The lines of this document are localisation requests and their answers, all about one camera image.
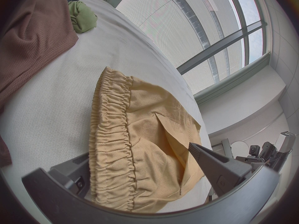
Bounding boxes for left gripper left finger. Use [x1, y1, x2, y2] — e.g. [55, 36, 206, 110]
[48, 152, 90, 195]

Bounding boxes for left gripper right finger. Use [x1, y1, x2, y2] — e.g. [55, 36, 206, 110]
[189, 142, 254, 196]

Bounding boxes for mustard yellow shorts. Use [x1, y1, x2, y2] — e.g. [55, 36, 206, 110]
[89, 67, 202, 213]

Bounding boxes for bed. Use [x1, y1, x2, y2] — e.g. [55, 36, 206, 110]
[0, 0, 212, 213]

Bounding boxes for brown garment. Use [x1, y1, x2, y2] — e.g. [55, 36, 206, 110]
[0, 0, 79, 166]

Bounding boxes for window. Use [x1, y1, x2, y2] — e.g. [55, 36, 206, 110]
[114, 0, 268, 95]

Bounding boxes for green garment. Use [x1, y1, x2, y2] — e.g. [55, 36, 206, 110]
[68, 1, 98, 34]

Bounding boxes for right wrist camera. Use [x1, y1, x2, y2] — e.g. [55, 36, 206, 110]
[249, 145, 262, 158]

